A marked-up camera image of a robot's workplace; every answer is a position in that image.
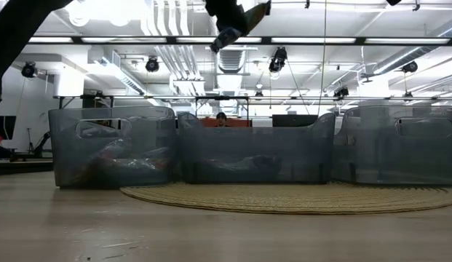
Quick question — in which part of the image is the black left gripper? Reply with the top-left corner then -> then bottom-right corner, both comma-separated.
205,0 -> 265,36

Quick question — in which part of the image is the colourful granola bar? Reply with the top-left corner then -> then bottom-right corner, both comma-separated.
210,1 -> 272,55
210,156 -> 255,174

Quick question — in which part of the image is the black ceiling spotlight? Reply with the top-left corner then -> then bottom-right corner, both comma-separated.
20,61 -> 38,79
268,46 -> 288,74
145,56 -> 160,73
333,86 -> 350,100
402,60 -> 419,74

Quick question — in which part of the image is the black overhead light bar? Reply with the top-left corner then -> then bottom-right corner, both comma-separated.
27,35 -> 452,47

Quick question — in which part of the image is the person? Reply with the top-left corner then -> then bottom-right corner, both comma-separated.
215,111 -> 229,128

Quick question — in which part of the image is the orange background partition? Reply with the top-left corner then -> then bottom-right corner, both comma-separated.
201,116 -> 253,128

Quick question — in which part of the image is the black background monitor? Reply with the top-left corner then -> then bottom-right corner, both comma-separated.
271,114 -> 320,128

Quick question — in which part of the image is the translucent grey plastic bin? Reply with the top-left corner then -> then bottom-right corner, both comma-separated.
177,111 -> 337,184
47,105 -> 178,189
333,104 -> 452,186

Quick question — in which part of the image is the round woven straw placemat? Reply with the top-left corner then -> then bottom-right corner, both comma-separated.
119,180 -> 452,215

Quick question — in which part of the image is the dark background table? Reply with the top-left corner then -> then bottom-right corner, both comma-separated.
0,156 -> 55,176

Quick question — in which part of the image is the silver ventilation duct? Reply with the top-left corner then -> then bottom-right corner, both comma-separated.
207,32 -> 259,74

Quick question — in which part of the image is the thin hanging black cable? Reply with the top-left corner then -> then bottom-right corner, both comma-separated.
317,0 -> 328,117

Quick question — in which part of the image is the silver horizontal rail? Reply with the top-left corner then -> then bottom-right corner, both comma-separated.
52,95 -> 452,101

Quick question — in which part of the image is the dark wall monitor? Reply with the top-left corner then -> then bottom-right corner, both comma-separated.
0,115 -> 17,141

